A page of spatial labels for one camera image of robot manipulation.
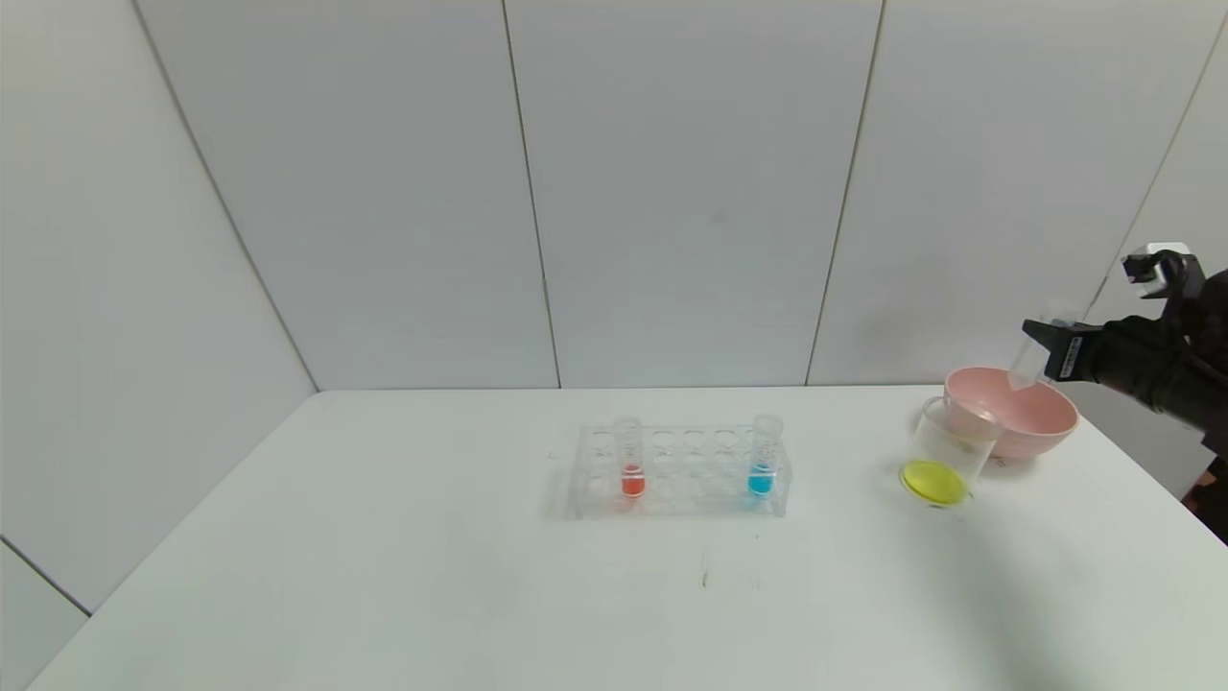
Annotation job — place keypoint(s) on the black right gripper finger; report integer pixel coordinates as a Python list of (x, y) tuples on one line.
[(1044, 336)]

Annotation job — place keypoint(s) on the clear acrylic test tube rack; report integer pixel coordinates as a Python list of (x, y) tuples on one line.
[(696, 480)]

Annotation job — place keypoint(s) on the pink bowl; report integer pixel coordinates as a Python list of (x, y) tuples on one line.
[(1036, 417)]

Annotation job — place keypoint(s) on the test tube with blue pigment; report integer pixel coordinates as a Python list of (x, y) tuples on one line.
[(761, 480)]

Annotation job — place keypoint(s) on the test tube with red pigment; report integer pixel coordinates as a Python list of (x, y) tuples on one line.
[(632, 480)]

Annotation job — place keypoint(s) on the test tube with yellow pigment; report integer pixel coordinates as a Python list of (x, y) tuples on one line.
[(1028, 365)]

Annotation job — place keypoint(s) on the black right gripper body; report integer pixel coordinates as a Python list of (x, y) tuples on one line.
[(1071, 355)]

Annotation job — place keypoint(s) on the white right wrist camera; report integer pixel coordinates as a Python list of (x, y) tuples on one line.
[(1156, 269)]

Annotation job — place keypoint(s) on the clear plastic beaker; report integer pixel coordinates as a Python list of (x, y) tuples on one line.
[(935, 480)]

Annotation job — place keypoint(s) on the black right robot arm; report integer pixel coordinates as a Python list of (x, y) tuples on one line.
[(1199, 384)]

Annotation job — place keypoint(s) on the dark maroon background object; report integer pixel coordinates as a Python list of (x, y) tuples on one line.
[(1211, 499)]

